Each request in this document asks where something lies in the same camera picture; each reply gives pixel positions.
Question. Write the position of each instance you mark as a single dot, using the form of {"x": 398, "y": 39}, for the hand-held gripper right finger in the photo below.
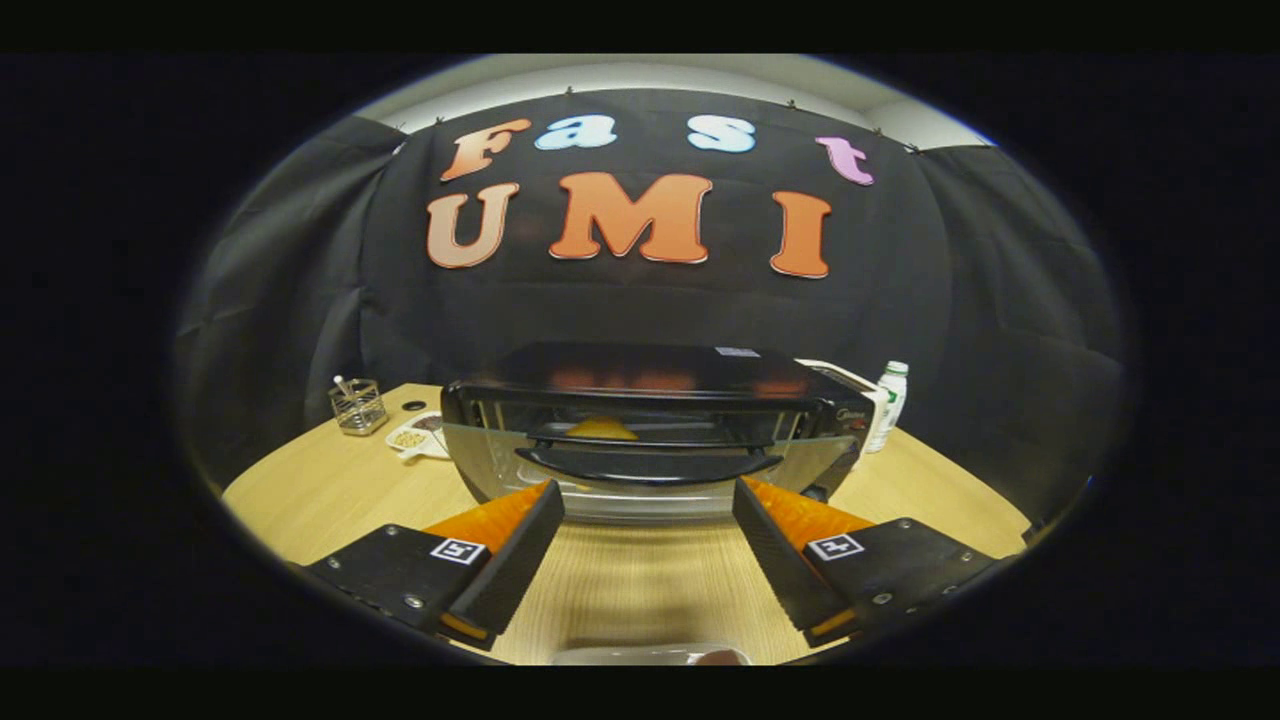
{"x": 780, "y": 560}

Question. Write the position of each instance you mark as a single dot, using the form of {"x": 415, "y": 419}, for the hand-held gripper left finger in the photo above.
{"x": 515, "y": 560}

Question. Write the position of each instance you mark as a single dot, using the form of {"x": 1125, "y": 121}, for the yellow croissant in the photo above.
{"x": 602, "y": 429}

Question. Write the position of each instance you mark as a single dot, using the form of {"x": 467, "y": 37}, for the black toaster oven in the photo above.
{"x": 650, "y": 465}

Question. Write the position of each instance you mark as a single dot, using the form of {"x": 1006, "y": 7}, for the white toaster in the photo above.
{"x": 865, "y": 385}

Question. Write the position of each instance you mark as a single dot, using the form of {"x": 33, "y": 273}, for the white divided snack dish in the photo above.
{"x": 415, "y": 440}

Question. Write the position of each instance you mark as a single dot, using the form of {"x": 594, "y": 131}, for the white rectangular plate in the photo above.
{"x": 640, "y": 656}

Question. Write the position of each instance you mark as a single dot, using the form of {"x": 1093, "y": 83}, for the white bottle green label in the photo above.
{"x": 890, "y": 400}

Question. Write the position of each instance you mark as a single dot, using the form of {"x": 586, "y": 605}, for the white stick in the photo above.
{"x": 342, "y": 384}

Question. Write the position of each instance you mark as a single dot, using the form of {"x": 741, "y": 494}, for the black backdrop cloth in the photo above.
{"x": 300, "y": 260}

